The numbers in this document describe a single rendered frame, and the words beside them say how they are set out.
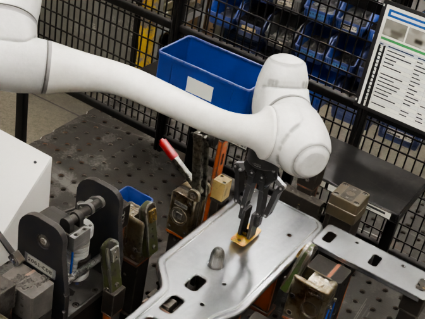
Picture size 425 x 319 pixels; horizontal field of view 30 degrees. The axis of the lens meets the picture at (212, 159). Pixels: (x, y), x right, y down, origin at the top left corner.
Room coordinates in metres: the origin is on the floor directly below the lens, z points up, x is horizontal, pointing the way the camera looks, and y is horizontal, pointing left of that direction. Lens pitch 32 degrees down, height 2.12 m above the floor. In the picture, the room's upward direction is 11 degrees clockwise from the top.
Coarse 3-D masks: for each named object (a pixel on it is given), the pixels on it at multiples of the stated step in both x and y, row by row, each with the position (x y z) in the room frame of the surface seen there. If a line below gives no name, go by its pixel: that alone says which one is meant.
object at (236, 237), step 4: (248, 224) 1.49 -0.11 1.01; (248, 228) 1.47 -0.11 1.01; (244, 232) 1.45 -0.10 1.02; (256, 232) 1.47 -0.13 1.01; (260, 232) 1.47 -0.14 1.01; (236, 236) 1.44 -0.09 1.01; (240, 236) 1.44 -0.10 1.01; (244, 236) 1.44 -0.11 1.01; (232, 240) 1.42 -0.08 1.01; (236, 240) 1.42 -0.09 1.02; (244, 240) 1.43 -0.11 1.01; (248, 240) 1.43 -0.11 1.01; (240, 244) 1.41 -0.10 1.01; (244, 244) 1.41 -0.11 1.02
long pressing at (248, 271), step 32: (256, 192) 1.65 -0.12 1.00; (224, 224) 1.49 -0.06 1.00; (288, 224) 1.54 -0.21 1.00; (320, 224) 1.57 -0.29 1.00; (160, 256) 1.33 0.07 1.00; (192, 256) 1.35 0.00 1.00; (256, 256) 1.40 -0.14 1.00; (288, 256) 1.42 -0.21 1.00; (160, 288) 1.23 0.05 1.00; (224, 288) 1.27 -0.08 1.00; (256, 288) 1.29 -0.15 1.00
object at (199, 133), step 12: (192, 132) 1.54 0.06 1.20; (204, 144) 1.53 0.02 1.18; (216, 144) 1.51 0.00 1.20; (192, 156) 1.51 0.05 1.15; (204, 156) 1.53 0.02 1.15; (192, 168) 1.51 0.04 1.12; (204, 168) 1.53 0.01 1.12; (192, 180) 1.51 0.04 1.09; (204, 180) 1.53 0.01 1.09; (204, 192) 1.52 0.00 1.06
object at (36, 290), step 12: (12, 276) 1.11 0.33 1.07; (24, 276) 1.11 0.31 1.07; (36, 276) 1.11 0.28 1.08; (24, 288) 1.08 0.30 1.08; (36, 288) 1.08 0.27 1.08; (48, 288) 1.09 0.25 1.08; (24, 300) 1.06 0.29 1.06; (36, 300) 1.06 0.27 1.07; (48, 300) 1.09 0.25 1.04; (12, 312) 1.08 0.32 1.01; (24, 312) 1.06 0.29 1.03; (36, 312) 1.06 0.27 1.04; (48, 312) 1.10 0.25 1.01
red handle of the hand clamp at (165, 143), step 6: (162, 144) 1.56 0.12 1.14; (168, 144) 1.56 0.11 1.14; (168, 150) 1.55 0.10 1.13; (174, 150) 1.56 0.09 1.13; (168, 156) 1.55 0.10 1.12; (174, 156) 1.55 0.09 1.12; (174, 162) 1.54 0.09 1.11; (180, 162) 1.55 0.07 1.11; (180, 168) 1.54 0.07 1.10; (186, 168) 1.54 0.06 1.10; (186, 174) 1.53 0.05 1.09
